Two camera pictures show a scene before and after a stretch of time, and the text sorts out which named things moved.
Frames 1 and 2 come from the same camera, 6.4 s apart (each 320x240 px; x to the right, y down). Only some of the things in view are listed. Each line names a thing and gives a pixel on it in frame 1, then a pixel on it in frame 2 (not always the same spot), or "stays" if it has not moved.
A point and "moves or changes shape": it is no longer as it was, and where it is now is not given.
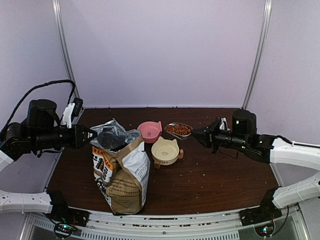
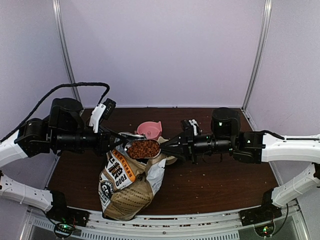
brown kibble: (179, 129) to (143, 148)
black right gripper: (210, 132) to (188, 145)
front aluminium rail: (218, 226) stays
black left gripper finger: (89, 139) to (114, 146)
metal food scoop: (179, 130) to (143, 148)
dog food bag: (121, 166) moves or changes shape
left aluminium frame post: (63, 45) stays
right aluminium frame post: (268, 9) stays
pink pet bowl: (150, 131) stays
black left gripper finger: (89, 130) to (115, 135)
